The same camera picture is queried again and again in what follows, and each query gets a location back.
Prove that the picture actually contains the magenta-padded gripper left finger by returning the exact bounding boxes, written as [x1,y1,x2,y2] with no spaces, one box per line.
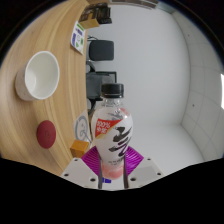
[61,146,102,190]

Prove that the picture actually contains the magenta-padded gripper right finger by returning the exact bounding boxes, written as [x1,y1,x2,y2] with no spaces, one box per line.
[123,145,164,188]

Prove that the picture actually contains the clear drink bottle black cap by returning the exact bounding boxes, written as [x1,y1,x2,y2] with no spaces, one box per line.
[90,83,134,181]

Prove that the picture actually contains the flat round red coaster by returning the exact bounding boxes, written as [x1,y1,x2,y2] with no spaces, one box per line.
[36,120,57,150]

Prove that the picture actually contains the white speckled cup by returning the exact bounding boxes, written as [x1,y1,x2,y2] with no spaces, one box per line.
[14,50,61,102]

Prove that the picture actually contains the ceiling light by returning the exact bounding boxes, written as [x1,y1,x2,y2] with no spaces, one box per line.
[219,73,224,109]

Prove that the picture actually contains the black office chair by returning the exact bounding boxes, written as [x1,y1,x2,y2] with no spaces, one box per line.
[87,39,115,62]

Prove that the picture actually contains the white green purple leaflet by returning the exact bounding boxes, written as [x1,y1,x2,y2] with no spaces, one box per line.
[70,20,86,56]

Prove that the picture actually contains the black box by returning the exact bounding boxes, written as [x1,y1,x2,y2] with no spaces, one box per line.
[81,6,113,24]

